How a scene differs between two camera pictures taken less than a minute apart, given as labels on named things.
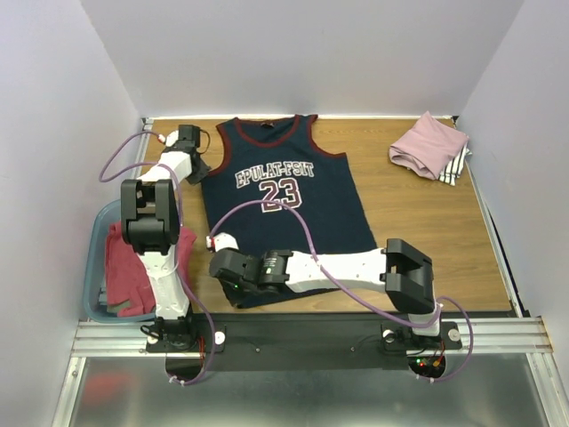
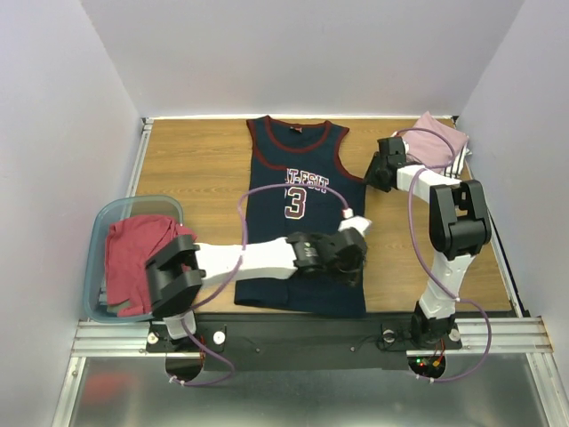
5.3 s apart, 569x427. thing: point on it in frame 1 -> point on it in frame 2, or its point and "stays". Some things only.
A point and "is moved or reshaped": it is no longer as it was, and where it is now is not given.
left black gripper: x=195 y=180 -> x=352 y=276
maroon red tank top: x=126 y=274 stays
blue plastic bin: x=97 y=225 stays
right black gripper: x=223 y=270 -> x=373 y=172
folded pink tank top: x=428 y=148 stays
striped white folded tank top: x=453 y=169 stays
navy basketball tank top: x=299 y=168 is moved or reshaped
